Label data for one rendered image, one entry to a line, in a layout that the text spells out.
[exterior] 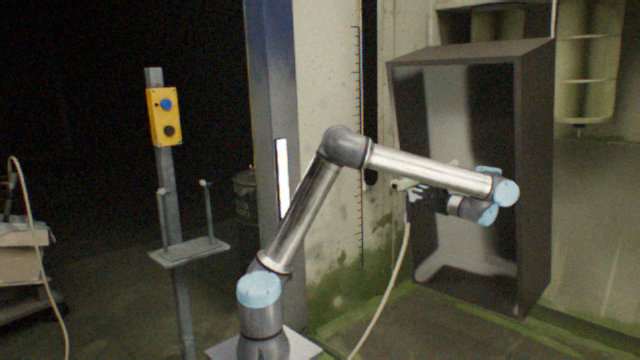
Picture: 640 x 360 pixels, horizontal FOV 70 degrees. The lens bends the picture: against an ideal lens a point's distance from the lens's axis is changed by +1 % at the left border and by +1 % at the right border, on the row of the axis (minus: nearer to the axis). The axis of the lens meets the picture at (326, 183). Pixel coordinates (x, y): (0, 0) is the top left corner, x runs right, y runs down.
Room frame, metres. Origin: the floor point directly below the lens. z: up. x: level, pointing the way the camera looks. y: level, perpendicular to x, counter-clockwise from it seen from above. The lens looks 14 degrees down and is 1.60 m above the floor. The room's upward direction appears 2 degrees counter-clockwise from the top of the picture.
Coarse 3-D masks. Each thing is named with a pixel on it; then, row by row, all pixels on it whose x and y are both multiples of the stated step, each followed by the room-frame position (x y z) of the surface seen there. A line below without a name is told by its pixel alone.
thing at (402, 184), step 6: (450, 162) 2.05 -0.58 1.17; (456, 162) 2.07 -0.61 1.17; (396, 180) 1.76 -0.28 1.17; (402, 180) 1.76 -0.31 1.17; (408, 180) 1.77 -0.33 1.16; (396, 186) 1.73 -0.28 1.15; (402, 186) 1.74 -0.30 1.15; (408, 186) 1.78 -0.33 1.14; (414, 186) 1.81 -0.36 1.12; (396, 192) 1.74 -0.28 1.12; (408, 198) 1.82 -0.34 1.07; (408, 204) 1.82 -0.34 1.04; (408, 210) 1.82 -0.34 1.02; (408, 216) 1.83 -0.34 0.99; (408, 222) 1.83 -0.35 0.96
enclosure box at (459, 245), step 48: (432, 48) 2.23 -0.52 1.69; (480, 48) 1.97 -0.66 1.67; (528, 48) 1.77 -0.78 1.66; (432, 96) 2.36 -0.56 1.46; (480, 96) 2.18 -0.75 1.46; (528, 96) 1.74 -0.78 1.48; (432, 144) 2.39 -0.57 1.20; (480, 144) 2.22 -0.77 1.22; (528, 144) 1.77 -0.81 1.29; (528, 192) 1.80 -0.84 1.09; (432, 240) 2.41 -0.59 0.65; (480, 240) 2.32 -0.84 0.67; (528, 240) 1.83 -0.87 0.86; (432, 288) 2.17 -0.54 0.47; (480, 288) 2.12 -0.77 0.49; (528, 288) 1.87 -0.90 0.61
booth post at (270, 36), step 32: (256, 0) 2.32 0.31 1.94; (288, 0) 2.39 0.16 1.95; (256, 32) 2.34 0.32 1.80; (288, 32) 2.38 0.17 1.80; (256, 64) 2.35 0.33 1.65; (288, 64) 2.37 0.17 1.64; (256, 96) 2.37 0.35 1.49; (288, 96) 2.37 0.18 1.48; (256, 128) 2.38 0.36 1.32; (288, 128) 2.36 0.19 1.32; (288, 160) 2.35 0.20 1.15; (288, 192) 2.35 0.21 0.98; (288, 288) 2.32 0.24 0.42; (288, 320) 2.31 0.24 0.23
